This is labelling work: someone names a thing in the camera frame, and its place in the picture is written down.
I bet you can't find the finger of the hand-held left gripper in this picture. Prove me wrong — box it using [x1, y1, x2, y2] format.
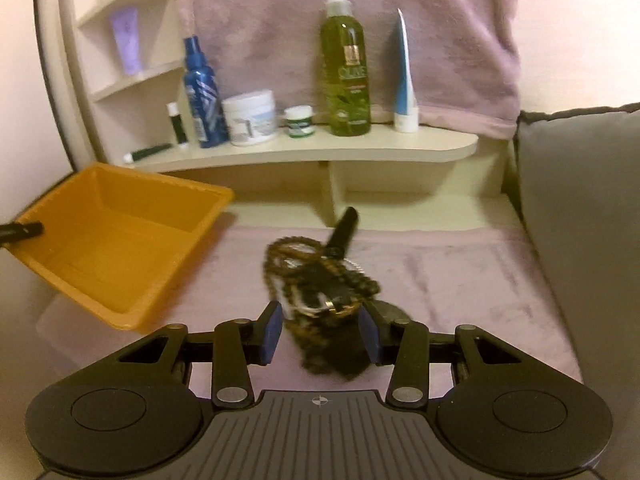
[0, 219, 45, 248]

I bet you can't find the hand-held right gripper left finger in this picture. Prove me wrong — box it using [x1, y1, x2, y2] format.
[116, 300, 284, 409]

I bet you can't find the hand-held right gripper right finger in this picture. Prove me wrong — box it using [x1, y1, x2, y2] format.
[357, 309, 523, 409]

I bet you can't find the brown bead necklace with tassel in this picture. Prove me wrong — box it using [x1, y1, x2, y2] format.
[261, 236, 375, 380]

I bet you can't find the gold wristwatch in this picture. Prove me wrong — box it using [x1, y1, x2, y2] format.
[292, 287, 363, 323]

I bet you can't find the orange plastic tray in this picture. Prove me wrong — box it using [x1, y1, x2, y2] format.
[12, 162, 236, 332]

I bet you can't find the pink fleece mat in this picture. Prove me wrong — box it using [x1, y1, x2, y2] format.
[37, 225, 583, 401]

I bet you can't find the dark green tube white cap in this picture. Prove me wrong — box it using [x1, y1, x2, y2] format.
[123, 143, 173, 164]

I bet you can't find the green lip balm stick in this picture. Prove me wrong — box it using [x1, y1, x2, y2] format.
[166, 102, 189, 147]

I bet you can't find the cream shelf unit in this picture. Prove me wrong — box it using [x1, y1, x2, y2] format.
[60, 0, 480, 228]

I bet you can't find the small green white jar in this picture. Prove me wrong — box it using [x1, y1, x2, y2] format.
[284, 106, 316, 139]

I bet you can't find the purple tube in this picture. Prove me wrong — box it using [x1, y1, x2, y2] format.
[110, 7, 143, 77]

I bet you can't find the white cream jar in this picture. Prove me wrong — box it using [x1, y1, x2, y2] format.
[221, 90, 277, 147]

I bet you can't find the blue spray bottle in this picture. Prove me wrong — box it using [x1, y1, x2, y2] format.
[181, 35, 231, 149]

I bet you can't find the blue white tube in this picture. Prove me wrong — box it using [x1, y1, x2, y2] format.
[392, 8, 419, 133]

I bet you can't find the grey cushion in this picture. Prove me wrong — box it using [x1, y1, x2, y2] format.
[515, 102, 640, 401]

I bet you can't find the green spray bottle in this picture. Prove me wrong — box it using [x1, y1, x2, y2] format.
[320, 0, 372, 137]

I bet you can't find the pink fleece blanket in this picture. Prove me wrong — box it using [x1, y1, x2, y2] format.
[172, 0, 521, 141]

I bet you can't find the dark bead bracelet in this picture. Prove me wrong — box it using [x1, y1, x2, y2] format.
[320, 255, 382, 297]

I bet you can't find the white pearl necklace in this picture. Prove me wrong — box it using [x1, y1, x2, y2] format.
[336, 256, 370, 281]

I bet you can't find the black handle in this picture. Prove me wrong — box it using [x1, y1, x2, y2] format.
[324, 206, 360, 261]

